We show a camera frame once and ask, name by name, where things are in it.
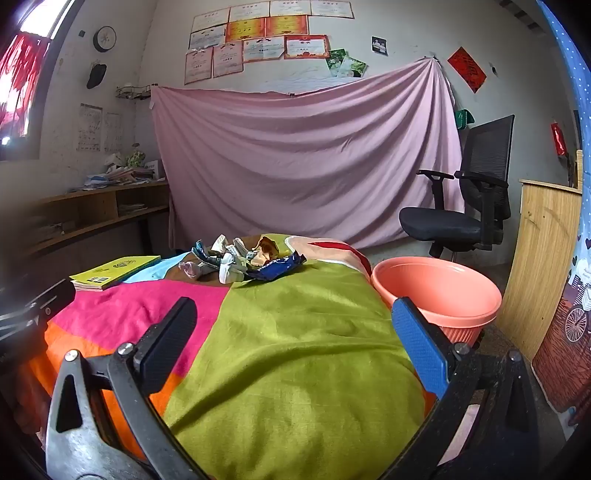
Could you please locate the silver white wrapper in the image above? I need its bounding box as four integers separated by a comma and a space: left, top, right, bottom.
229, 237, 259, 264

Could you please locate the blue printed curtain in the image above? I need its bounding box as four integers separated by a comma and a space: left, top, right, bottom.
531, 0, 591, 428

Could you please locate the colourful patchwork blanket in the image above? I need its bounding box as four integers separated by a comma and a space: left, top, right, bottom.
18, 233, 437, 480

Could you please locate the red diamond wall paper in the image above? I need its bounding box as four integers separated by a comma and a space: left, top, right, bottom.
447, 46, 488, 94

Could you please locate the pink hanging sheet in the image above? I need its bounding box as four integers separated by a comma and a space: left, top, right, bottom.
151, 58, 465, 252

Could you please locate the round wall clock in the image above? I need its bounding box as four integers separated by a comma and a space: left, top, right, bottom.
93, 25, 117, 53

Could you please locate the orange brown wrapper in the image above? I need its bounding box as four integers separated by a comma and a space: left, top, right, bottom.
252, 234, 280, 266

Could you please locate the wooden cabinet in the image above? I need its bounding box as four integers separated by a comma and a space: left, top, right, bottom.
499, 179, 583, 363

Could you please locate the white paper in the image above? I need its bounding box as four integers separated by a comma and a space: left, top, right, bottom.
218, 256, 245, 284

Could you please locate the wire wall shelf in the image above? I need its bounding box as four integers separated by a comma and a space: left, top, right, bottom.
115, 83, 153, 100

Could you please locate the red window curtain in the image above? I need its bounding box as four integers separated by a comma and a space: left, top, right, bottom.
0, 32, 49, 137

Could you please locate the black cap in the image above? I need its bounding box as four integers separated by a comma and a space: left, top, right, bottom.
86, 62, 108, 90

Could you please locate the wall calendar sheet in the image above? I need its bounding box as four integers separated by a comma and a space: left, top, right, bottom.
102, 112, 122, 153
76, 103, 103, 152

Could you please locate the green floral bag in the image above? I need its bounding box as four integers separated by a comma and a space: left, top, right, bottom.
124, 143, 146, 169

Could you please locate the wooden desk shelf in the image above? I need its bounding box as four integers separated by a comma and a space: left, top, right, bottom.
18, 180, 171, 259

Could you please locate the black office chair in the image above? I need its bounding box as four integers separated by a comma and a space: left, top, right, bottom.
398, 114, 515, 259

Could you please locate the group of wall certificates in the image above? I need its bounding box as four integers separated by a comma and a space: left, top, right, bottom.
184, 0, 355, 86

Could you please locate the yellow book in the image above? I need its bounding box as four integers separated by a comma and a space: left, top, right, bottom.
69, 255, 161, 291

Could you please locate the dark teal wrapper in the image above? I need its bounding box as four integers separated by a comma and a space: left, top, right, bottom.
191, 239, 222, 268

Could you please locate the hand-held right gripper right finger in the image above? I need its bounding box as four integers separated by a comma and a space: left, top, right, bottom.
383, 296, 541, 480

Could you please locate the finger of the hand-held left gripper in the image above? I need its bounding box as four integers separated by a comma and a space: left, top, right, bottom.
0, 279, 76, 347

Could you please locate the blue snack wrapper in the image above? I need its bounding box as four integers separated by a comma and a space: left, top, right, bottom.
245, 251, 308, 281

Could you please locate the red hanging object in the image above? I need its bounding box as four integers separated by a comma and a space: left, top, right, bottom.
550, 121, 568, 158

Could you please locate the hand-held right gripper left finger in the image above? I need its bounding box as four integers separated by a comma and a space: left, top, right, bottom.
45, 296, 208, 480

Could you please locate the pile of books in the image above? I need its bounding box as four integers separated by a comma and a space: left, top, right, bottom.
69, 166, 155, 192

